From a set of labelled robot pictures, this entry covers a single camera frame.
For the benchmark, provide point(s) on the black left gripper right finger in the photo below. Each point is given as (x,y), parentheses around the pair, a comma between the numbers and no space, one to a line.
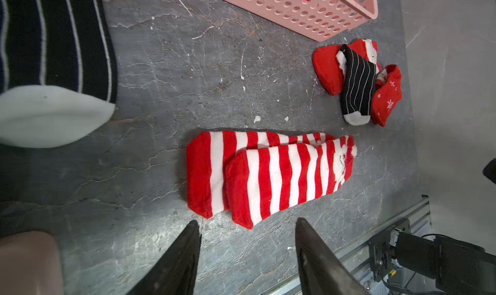
(320,271)

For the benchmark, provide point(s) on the red white santa sock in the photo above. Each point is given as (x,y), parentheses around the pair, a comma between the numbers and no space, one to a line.
(262,182)

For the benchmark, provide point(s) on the pink case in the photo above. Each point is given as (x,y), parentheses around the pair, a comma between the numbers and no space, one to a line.
(30,264)

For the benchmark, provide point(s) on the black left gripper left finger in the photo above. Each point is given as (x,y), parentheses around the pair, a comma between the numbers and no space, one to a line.
(175,272)

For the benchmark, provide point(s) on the red white striped sock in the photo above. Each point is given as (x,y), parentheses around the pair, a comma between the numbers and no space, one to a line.
(210,152)

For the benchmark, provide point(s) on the black white striped sock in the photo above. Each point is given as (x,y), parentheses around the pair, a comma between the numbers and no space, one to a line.
(59,78)

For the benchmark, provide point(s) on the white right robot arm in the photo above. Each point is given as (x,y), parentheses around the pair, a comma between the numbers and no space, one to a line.
(456,267)

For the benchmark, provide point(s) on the red plain sock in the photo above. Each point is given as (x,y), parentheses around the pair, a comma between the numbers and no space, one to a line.
(328,69)

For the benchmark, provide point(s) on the metal base rail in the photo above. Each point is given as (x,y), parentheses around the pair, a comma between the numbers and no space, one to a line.
(355,258)

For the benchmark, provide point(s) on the pink plastic basket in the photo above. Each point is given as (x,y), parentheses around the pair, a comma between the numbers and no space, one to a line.
(319,20)

